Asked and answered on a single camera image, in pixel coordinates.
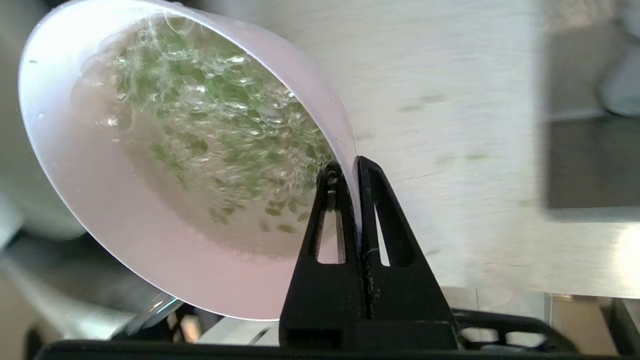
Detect chopped green vegetables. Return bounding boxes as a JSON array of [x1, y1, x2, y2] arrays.
[[112, 22, 336, 236]]

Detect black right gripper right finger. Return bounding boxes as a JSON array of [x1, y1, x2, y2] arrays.
[[341, 155, 460, 351]]

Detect stainless steel sink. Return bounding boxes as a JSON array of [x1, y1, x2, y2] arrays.
[[544, 112, 640, 213]]

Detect white round bowl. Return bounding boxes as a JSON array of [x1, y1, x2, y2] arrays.
[[17, 0, 363, 322]]

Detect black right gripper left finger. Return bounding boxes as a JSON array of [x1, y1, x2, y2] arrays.
[[278, 161, 368, 347]]

